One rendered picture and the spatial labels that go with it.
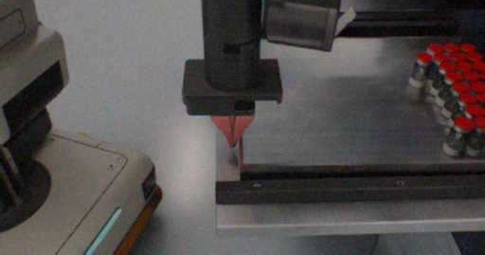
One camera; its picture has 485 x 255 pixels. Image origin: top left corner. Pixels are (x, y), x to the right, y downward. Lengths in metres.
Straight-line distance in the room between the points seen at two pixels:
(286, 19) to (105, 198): 1.01
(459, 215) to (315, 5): 0.28
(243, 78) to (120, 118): 1.58
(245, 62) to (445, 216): 0.27
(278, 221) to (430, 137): 0.23
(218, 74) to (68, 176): 1.01
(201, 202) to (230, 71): 1.21
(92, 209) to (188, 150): 0.61
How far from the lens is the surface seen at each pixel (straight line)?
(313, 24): 0.39
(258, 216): 0.49
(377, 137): 0.59
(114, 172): 1.38
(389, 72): 0.71
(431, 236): 0.97
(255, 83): 0.46
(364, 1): 0.90
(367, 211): 0.51
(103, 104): 2.09
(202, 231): 1.55
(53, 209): 1.34
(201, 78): 0.47
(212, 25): 0.42
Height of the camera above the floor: 1.27
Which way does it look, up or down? 41 degrees down
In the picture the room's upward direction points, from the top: straight up
